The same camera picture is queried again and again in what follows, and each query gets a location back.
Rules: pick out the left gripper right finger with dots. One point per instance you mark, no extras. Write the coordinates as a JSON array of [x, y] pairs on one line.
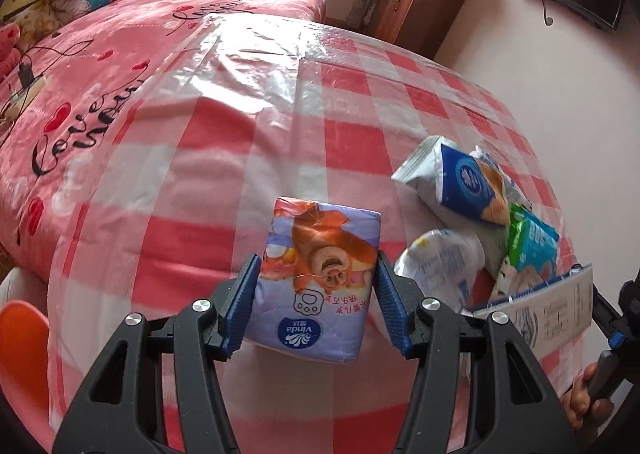
[[512, 406]]

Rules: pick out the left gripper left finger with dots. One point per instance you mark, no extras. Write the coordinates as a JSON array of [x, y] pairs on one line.
[[118, 407]]

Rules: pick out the black snack bag barcode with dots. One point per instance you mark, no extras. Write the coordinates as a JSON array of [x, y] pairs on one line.
[[550, 314]]

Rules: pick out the Vinda tissue pack bear print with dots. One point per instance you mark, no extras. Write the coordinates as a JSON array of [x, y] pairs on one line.
[[314, 286]]

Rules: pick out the person right hand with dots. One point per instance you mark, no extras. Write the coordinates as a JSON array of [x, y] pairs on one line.
[[585, 415]]

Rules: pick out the green blue cartoon wipes pack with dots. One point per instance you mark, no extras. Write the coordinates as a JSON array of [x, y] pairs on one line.
[[530, 255]]

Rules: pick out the crushed white plastic bottle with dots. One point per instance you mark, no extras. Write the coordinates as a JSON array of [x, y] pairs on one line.
[[444, 263]]

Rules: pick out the red white checkered plastic sheet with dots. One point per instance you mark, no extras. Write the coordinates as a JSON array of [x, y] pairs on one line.
[[247, 109]]

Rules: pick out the blue white snack bag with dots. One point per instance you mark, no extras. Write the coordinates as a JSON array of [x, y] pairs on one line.
[[450, 181]]

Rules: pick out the white power strip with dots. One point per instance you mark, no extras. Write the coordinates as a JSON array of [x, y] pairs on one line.
[[19, 102]]

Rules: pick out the pink love you bed cover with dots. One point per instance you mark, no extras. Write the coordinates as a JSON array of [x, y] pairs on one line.
[[93, 66]]

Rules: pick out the black charger plug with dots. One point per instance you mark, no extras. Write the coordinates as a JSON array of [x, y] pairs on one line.
[[25, 75]]

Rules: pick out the folded pink love you blanket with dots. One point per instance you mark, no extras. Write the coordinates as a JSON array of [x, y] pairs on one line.
[[10, 56]]

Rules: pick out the floral yellow pillow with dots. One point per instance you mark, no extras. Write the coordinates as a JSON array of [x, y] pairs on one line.
[[35, 22]]

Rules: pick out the brown wooden cabinet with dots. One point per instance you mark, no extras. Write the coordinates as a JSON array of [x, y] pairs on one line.
[[417, 25]]

